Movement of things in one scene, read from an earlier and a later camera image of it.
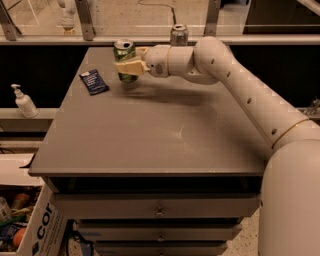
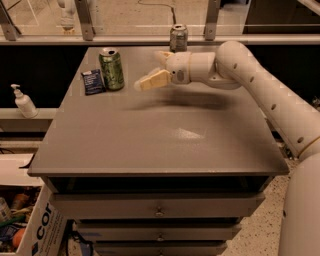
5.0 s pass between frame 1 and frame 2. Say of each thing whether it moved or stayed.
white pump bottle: stayed
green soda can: moved
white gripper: moved
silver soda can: stayed
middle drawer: stayed
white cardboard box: stayed
